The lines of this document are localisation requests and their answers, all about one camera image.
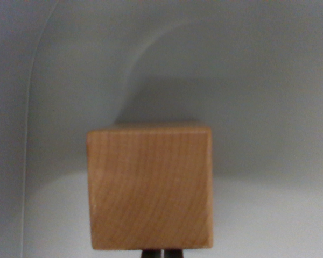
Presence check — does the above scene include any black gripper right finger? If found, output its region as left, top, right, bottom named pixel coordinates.
left=163, top=249, right=184, bottom=258

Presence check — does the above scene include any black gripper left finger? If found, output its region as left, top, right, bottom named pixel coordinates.
left=141, top=249, right=163, bottom=258

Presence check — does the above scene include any light wooden cube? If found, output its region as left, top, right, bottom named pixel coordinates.
left=86, top=124, right=215, bottom=251

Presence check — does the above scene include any white plastic tray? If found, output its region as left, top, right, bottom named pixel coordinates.
left=0, top=0, right=323, bottom=258

